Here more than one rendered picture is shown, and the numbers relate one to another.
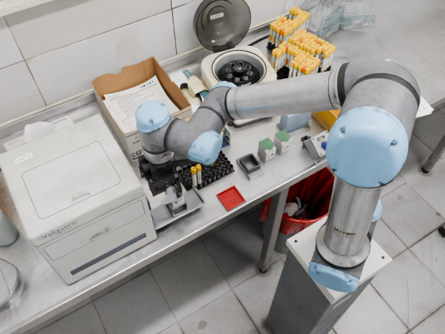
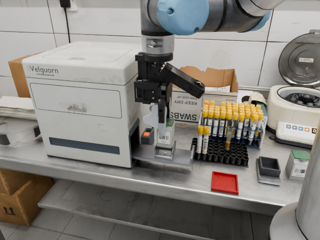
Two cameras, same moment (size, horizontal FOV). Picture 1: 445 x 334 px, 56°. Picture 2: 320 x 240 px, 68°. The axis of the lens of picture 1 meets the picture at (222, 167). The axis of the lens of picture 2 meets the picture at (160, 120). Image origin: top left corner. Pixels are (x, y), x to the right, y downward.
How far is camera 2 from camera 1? 0.77 m
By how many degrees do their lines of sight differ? 42
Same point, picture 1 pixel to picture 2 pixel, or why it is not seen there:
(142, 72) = (221, 79)
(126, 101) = not seen: hidden behind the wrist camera
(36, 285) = (36, 144)
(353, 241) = not seen: outside the picture
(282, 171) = not seen: hidden behind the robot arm
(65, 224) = (49, 66)
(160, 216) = (146, 151)
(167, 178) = (153, 85)
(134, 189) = (115, 69)
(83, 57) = (185, 53)
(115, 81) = (198, 76)
